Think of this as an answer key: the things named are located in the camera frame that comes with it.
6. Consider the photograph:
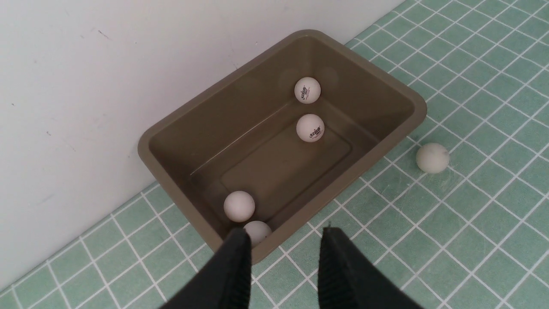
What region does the olive green plastic bin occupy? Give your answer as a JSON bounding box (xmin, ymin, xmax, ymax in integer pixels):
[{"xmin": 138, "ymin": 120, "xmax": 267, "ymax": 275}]
[{"xmin": 137, "ymin": 30, "xmax": 427, "ymax": 264}]

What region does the white ball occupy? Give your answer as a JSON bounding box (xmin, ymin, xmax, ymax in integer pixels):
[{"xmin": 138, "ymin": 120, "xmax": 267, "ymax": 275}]
[
  {"xmin": 294, "ymin": 77, "xmax": 321, "ymax": 104},
  {"xmin": 416, "ymin": 143, "xmax": 450, "ymax": 174},
  {"xmin": 223, "ymin": 191, "xmax": 256, "ymax": 223},
  {"xmin": 243, "ymin": 221, "xmax": 272, "ymax": 248},
  {"xmin": 296, "ymin": 114, "xmax": 325, "ymax": 142}
]

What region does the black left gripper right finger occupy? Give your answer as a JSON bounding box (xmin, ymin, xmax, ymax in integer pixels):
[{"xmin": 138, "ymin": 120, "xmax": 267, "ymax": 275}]
[{"xmin": 318, "ymin": 227, "xmax": 421, "ymax": 309}]

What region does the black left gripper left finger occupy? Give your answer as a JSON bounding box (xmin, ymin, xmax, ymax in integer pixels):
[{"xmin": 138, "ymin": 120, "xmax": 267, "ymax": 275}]
[{"xmin": 162, "ymin": 227, "xmax": 252, "ymax": 309}]

